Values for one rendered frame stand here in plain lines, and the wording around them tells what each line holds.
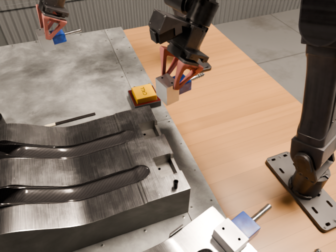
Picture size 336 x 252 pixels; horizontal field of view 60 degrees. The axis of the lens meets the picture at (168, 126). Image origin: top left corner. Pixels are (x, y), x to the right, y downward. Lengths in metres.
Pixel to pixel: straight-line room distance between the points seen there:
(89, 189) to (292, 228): 0.42
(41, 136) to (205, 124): 0.42
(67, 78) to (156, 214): 0.59
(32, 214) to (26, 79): 0.61
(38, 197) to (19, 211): 0.04
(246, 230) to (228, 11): 2.81
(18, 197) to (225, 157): 0.46
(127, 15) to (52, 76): 1.79
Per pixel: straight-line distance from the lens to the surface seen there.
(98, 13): 2.70
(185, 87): 0.71
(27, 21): 2.68
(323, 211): 0.72
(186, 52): 0.63
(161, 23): 0.60
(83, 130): 0.70
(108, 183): 0.60
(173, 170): 0.63
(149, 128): 0.71
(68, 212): 0.57
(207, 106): 0.87
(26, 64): 1.16
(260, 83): 1.00
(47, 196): 0.59
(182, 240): 0.56
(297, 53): 2.91
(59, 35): 0.99
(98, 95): 0.93
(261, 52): 2.81
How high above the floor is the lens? 1.37
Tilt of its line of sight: 45 degrees down
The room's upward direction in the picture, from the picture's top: straight up
